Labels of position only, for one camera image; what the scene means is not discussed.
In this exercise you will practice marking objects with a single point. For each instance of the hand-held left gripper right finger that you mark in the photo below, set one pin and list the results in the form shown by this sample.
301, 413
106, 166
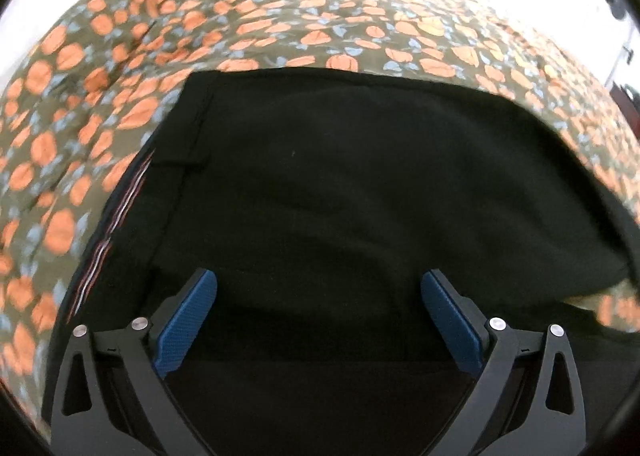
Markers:
452, 323

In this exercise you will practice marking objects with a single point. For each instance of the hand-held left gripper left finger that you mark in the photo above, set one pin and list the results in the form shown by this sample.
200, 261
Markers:
184, 323

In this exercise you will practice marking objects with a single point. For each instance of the black pants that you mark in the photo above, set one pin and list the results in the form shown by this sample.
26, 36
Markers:
350, 186

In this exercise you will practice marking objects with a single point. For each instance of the brown wooden nightstand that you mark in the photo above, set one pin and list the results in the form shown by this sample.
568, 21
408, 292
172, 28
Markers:
631, 105

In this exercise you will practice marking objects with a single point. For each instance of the orange floral olive blanket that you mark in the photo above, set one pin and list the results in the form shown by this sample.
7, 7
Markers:
250, 10

